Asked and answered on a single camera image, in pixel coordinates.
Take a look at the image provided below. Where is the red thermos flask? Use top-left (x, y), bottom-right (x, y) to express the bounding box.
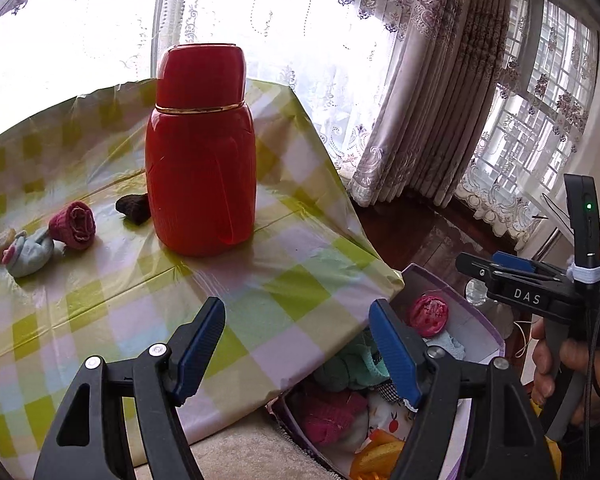
top-left (145, 43), bottom-right (257, 257)

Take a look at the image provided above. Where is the sheer embroidered lace curtain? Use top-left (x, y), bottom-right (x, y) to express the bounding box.
top-left (10, 0), bottom-right (421, 181)

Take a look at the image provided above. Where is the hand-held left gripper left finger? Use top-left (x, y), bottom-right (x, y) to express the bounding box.
top-left (32, 296), bottom-right (227, 480)

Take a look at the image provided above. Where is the teal sock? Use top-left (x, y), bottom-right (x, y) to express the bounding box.
top-left (312, 327), bottom-right (393, 393)

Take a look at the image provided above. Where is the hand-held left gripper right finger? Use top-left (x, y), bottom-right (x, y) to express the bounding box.
top-left (368, 298), bottom-right (558, 480)

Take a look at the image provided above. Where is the white window frame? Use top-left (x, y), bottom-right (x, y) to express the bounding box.
top-left (150, 0), bottom-right (191, 81)

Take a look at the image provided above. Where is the mauve floral curtain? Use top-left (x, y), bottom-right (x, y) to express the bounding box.
top-left (347, 0), bottom-right (513, 208)

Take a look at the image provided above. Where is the white and purple storage box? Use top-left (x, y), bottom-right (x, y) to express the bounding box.
top-left (270, 263), bottom-right (508, 480)

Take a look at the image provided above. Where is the dark brown rolled sock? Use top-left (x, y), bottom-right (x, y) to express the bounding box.
top-left (115, 194), bottom-right (151, 225)

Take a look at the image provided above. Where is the red sock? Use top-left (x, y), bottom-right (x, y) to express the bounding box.
top-left (408, 294), bottom-right (449, 338)

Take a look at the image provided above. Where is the beige rolled sock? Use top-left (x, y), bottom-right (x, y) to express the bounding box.
top-left (0, 228), bottom-right (17, 263)

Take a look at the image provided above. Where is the green checked plastic tablecloth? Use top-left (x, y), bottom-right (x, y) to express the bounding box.
top-left (0, 77), bottom-right (406, 466)

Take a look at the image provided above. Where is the person's right hand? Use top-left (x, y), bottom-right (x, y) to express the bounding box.
top-left (530, 316), bottom-right (600, 431)

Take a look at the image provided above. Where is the fruit print cloth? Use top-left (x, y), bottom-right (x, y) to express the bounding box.
top-left (362, 390), bottom-right (421, 441)

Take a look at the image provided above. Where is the light blue sock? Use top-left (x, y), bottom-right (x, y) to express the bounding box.
top-left (2, 230), bottom-right (56, 278)

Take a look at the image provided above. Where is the short lace window curtain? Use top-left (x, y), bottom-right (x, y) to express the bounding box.
top-left (452, 0), bottom-right (600, 251)

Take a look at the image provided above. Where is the magenta knitted sock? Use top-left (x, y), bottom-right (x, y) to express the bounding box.
top-left (300, 387), bottom-right (371, 448)

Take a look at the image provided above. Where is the orange cloth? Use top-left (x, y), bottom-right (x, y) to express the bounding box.
top-left (350, 430), bottom-right (406, 480)

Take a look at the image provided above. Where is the rolled magenta sock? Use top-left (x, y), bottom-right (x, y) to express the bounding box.
top-left (48, 201), bottom-right (97, 251)

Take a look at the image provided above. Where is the white board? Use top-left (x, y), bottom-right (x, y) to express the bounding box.
top-left (522, 195), bottom-right (573, 263)

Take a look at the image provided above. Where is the black and white checked cloth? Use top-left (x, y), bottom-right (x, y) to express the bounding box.
top-left (375, 380), bottom-right (406, 403)

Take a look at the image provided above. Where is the clear plastic bag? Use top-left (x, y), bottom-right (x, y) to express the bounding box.
top-left (464, 279), bottom-right (496, 306)

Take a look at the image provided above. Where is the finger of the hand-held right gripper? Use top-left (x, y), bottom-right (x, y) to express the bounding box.
top-left (491, 250), bottom-right (566, 277)
top-left (455, 251), bottom-right (567, 288)

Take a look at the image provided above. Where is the pale blue cloth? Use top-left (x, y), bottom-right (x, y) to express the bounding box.
top-left (422, 332), bottom-right (468, 361)

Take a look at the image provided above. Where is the yellow fabric item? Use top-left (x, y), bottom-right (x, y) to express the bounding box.
top-left (529, 399), bottom-right (563, 466)

